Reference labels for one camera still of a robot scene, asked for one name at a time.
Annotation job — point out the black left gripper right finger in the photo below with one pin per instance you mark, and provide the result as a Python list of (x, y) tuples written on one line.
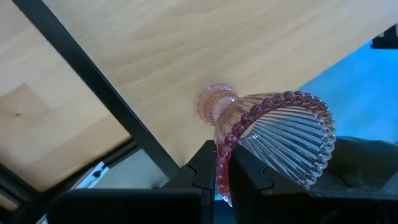
[(280, 205)]

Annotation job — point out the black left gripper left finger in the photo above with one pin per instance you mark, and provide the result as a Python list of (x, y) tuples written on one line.
[(140, 205)]

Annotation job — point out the silver metal bracket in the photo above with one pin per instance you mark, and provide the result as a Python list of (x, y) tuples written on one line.
[(93, 175)]

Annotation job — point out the black aluminium table frame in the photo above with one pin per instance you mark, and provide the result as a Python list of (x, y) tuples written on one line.
[(93, 77)]

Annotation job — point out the black front frame beam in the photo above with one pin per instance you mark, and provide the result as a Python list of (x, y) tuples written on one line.
[(387, 39)]

